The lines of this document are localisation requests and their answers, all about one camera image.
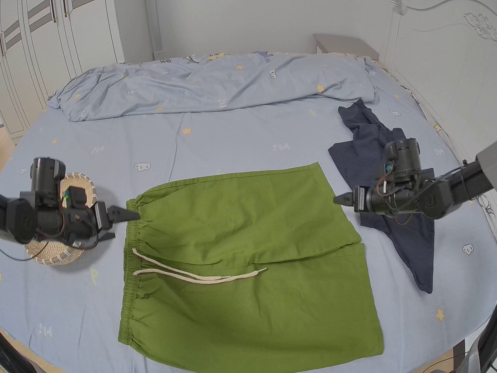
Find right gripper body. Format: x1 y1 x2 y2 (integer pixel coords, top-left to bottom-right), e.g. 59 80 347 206
355 185 393 217

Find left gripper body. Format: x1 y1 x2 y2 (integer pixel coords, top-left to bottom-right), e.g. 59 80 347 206
64 202 110 248

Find green shorts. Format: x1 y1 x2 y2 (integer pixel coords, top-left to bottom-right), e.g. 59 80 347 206
118 162 385 364

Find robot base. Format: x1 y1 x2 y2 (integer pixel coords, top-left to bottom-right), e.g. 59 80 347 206
464 336 484 373

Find round woven basket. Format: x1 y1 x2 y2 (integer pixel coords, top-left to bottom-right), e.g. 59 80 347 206
24 172 111 266

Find dark blue garment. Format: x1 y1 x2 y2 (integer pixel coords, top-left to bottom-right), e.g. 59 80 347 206
328 100 435 294

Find pale blue quilt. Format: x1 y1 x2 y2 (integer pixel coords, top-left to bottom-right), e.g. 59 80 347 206
47 51 380 123

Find grey bedside table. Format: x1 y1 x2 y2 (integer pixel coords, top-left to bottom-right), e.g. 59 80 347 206
313 33 380 60

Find white wardrobe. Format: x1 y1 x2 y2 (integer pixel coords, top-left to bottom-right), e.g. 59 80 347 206
0 0 126 145

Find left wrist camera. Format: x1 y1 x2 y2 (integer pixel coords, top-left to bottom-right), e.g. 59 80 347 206
66 186 94 211

